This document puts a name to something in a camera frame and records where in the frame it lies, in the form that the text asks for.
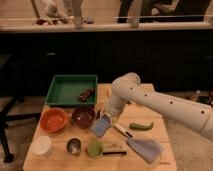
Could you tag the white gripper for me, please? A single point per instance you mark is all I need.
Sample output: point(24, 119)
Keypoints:
point(107, 115)

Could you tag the blue sponge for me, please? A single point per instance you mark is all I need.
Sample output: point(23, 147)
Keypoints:
point(100, 127)

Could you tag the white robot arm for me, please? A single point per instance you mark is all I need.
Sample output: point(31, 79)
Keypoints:
point(127, 88)

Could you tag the green plastic cup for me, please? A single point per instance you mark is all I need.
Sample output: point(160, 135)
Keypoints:
point(94, 148)

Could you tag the small metal cup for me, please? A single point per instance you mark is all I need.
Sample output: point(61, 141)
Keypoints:
point(74, 146)

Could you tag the white paper cup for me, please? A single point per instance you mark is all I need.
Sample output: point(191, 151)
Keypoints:
point(42, 146)

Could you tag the dark red bowl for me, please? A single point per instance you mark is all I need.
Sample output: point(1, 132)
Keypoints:
point(83, 116)

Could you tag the brown item in tray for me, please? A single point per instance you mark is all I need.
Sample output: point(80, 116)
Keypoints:
point(85, 95)

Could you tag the green chili pepper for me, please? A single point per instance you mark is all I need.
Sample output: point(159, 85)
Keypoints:
point(140, 127)

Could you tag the green plastic tray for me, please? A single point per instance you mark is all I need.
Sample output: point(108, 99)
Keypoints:
point(65, 90)

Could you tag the orange bowl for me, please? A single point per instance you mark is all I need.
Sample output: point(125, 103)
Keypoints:
point(53, 120)

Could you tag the black handled brush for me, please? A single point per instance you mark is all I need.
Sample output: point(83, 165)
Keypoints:
point(114, 150)

